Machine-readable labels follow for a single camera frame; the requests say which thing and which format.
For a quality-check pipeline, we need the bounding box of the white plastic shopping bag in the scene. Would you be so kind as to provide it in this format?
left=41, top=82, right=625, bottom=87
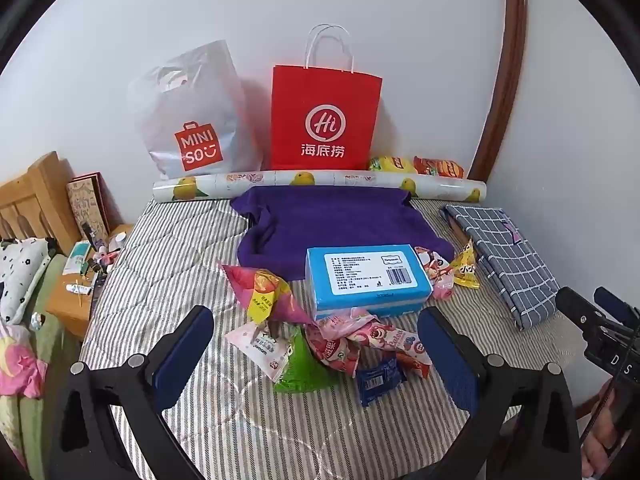
left=127, top=40, right=263, bottom=178

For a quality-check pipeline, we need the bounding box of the pink cloth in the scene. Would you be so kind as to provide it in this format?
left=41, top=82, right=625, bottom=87
left=0, top=325, right=48, bottom=400

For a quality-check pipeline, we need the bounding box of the purple towel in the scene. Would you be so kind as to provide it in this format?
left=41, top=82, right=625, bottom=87
left=230, top=185, right=456, bottom=281

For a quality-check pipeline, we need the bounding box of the white pink small snack packet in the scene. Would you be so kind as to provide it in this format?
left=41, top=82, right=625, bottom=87
left=224, top=322, right=296, bottom=381

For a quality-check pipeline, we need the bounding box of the pink yellow triangular snack packet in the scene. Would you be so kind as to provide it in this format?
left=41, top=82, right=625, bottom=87
left=220, top=262, right=313, bottom=326

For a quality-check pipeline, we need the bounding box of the pink strawberry snack packet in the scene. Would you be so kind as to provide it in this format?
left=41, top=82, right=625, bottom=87
left=305, top=310, right=401, bottom=376

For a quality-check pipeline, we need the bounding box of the red chips bag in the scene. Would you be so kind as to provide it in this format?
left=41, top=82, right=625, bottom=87
left=413, top=156, right=465, bottom=179

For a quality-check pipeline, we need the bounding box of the red paper bag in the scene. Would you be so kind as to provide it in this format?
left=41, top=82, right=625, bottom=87
left=270, top=24, right=383, bottom=172

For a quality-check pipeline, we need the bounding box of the green bed sheet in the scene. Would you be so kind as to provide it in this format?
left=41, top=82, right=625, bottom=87
left=0, top=255, right=71, bottom=480

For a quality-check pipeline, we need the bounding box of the wooden nightstand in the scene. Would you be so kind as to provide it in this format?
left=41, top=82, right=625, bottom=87
left=45, top=225, right=136, bottom=343

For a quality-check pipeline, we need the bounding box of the wooden headboard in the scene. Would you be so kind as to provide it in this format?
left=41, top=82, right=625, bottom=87
left=0, top=151, right=83, bottom=256

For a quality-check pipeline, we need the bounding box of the pink blue print snack packet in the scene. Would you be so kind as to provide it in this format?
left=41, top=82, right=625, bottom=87
left=385, top=327, right=433, bottom=363

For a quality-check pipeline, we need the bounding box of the green snack packet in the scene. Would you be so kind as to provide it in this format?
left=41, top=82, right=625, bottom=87
left=272, top=325, right=341, bottom=393

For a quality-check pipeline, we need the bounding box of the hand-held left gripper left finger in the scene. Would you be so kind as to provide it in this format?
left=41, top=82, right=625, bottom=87
left=47, top=305, right=216, bottom=480

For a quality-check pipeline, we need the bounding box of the blue small snack packet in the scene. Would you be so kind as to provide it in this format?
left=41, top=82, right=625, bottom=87
left=356, top=355, right=407, bottom=407

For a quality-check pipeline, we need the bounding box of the patterned notebook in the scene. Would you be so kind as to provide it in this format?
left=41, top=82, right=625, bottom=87
left=66, top=172, right=123, bottom=246

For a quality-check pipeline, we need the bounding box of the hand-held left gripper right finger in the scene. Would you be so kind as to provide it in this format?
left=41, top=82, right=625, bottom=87
left=400, top=305, right=583, bottom=480

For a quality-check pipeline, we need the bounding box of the yellow small snack packet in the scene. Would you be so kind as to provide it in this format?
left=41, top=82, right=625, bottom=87
left=448, top=240, right=480, bottom=291

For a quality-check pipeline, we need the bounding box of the person's right hand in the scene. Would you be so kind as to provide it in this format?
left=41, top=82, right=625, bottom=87
left=582, top=380, right=633, bottom=480

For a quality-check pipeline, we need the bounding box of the orange red snack packet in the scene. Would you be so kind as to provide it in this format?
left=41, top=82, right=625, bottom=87
left=395, top=352, right=433, bottom=381

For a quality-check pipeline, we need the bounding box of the brown wooden door frame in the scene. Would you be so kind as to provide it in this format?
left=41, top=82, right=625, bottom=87
left=467, top=0, right=528, bottom=183

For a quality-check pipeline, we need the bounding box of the blue tissue box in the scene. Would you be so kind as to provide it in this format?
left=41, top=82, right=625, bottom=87
left=305, top=245, right=433, bottom=318

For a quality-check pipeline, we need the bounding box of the pale pink small snack packet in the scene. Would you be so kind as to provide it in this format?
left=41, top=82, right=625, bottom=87
left=432, top=275, right=456, bottom=301

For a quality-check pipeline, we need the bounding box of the white spotted pillow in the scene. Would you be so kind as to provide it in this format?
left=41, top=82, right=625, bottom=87
left=0, top=237, right=56, bottom=326

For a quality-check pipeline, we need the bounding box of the red white cartoon snack packet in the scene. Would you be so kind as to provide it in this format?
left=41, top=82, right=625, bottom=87
left=414, top=246, right=453, bottom=286

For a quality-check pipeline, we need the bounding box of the yellow chips bag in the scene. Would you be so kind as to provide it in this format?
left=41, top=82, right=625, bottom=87
left=369, top=156, right=418, bottom=175

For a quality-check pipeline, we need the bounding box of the fruit print paper roll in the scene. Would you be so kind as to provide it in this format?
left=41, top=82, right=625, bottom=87
left=152, top=169, right=487, bottom=205

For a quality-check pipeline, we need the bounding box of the green white small box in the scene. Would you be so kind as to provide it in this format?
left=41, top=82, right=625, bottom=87
left=62, top=241, right=93, bottom=276

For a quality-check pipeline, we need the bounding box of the grey checked folded cloth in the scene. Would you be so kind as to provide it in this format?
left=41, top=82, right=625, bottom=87
left=440, top=204, right=561, bottom=331

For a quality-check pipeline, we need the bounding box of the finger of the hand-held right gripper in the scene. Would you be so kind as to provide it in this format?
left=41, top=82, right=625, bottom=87
left=556, top=286, right=608, bottom=346
left=594, top=287, right=638, bottom=331

